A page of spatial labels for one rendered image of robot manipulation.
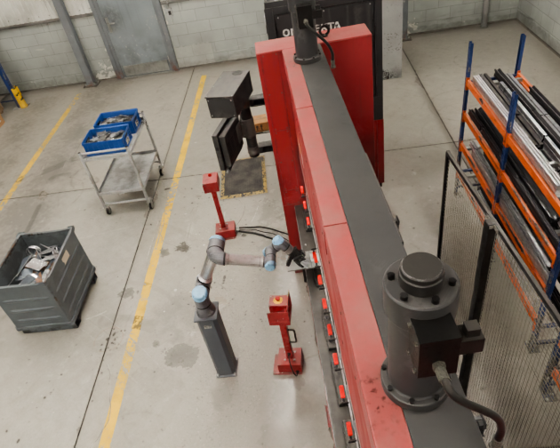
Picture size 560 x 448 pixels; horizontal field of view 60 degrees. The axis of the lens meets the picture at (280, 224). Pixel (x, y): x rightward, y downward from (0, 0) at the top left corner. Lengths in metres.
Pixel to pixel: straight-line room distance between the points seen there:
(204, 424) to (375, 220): 2.69
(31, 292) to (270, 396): 2.39
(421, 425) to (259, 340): 3.21
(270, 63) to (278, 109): 0.38
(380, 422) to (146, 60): 9.58
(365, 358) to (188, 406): 2.94
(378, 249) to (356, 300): 0.26
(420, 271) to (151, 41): 9.49
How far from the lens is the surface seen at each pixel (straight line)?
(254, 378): 4.34
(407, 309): 1.15
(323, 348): 3.34
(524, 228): 4.46
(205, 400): 4.34
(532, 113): 4.52
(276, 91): 3.87
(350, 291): 1.73
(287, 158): 4.16
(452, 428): 1.47
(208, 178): 5.21
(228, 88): 4.18
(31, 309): 5.24
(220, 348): 4.09
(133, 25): 10.32
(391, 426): 1.46
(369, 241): 1.91
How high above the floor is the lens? 3.59
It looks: 40 degrees down
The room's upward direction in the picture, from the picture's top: 11 degrees counter-clockwise
